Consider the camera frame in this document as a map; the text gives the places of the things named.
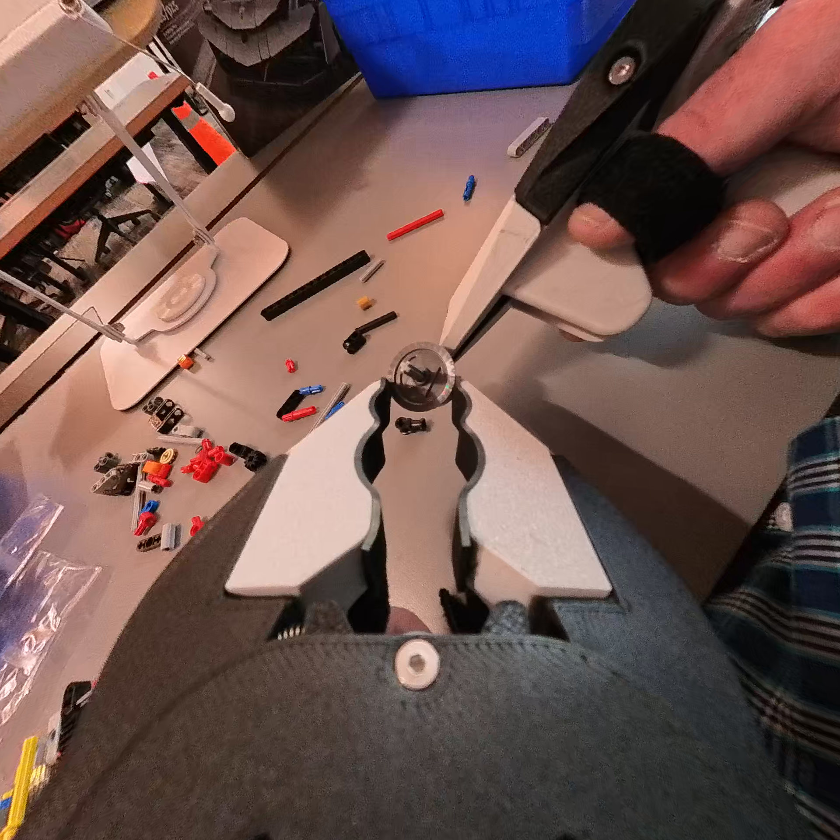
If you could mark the white book stand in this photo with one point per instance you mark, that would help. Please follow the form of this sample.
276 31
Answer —
229 262

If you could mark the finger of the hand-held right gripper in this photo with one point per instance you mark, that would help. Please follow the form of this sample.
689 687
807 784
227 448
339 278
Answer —
495 262

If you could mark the pile of red lego connectors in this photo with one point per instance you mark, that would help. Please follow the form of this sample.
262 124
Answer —
207 459

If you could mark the lego gear axle subassembly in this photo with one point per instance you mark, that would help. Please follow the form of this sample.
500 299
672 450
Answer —
426 394

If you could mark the black lego connector with axle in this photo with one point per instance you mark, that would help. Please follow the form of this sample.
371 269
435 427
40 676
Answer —
354 342

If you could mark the short grey lego axle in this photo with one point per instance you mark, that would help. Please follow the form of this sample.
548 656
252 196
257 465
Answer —
372 271

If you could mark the blue plaid shirt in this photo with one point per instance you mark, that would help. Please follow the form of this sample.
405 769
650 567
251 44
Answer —
787 590

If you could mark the person's right hand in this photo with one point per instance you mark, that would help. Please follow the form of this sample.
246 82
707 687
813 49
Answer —
774 85

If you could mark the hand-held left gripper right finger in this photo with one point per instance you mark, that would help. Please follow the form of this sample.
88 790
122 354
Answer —
531 518

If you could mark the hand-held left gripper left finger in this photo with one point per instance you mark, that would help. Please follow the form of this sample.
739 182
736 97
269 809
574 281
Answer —
308 512

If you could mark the orange object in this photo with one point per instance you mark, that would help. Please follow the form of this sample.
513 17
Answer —
210 138

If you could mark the light grey lego beam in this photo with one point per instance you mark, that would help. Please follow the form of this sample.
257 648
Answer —
528 138

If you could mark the black lego set box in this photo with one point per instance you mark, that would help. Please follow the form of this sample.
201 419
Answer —
275 79

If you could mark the lego car chassis assembly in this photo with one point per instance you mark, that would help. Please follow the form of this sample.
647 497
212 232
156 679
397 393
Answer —
23 774

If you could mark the small black lego gear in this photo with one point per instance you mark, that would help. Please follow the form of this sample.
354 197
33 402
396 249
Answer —
254 460

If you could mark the short black lego liftarm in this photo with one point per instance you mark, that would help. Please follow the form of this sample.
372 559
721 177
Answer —
239 449

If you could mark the long red lego pin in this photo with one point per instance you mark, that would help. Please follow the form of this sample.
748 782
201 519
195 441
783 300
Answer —
300 413

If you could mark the blue plastic bin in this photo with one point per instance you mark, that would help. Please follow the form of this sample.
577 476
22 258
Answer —
459 46

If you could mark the long black lego beam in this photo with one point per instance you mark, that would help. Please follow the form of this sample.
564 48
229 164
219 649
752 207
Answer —
315 286

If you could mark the black lego pin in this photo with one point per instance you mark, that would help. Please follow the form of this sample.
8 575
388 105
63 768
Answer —
412 425

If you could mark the red lego axle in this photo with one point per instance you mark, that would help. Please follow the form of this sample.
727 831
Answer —
415 224

